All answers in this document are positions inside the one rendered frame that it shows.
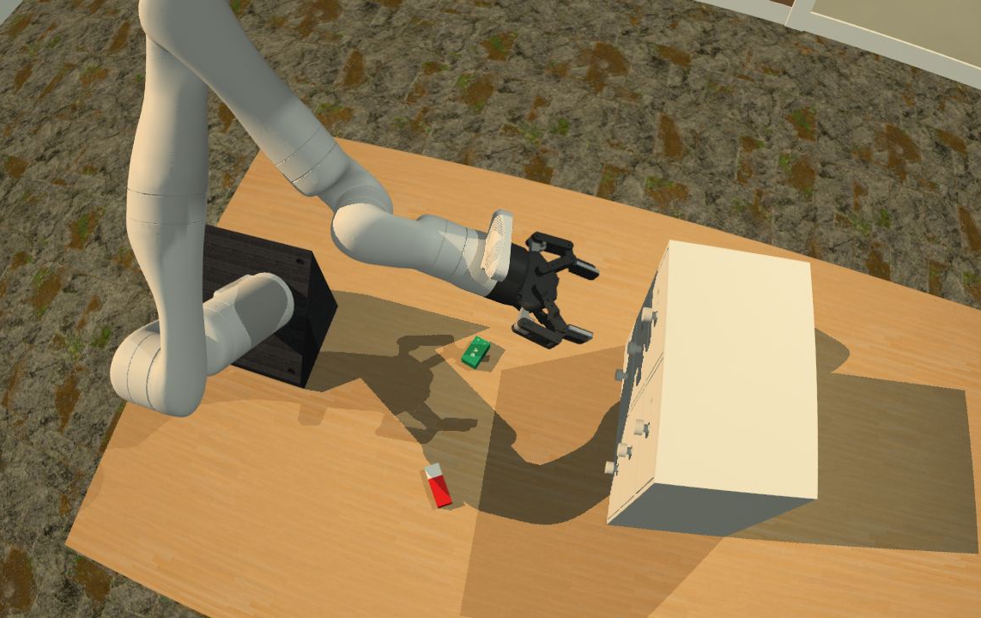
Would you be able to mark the white chest of drawers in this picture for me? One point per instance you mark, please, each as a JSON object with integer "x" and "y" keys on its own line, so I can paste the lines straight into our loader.
{"x": 737, "y": 440}

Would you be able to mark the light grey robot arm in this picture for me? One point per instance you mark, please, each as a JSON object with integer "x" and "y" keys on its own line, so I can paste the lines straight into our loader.
{"x": 167, "y": 206}

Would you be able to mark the green nine-volt battery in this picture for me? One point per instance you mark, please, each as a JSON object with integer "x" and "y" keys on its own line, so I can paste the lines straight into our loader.
{"x": 475, "y": 352}

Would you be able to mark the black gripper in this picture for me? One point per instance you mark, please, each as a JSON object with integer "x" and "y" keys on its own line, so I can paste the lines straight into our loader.
{"x": 529, "y": 295}

